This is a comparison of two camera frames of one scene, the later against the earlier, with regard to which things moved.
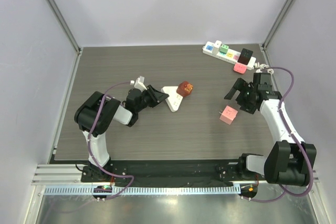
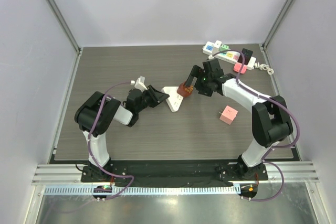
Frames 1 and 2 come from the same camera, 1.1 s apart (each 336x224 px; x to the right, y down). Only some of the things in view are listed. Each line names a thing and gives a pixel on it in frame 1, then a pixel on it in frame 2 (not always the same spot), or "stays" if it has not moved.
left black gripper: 159,96 stays
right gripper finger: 238,85 to 193,73
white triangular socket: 174,100 stays
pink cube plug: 228,115 stays
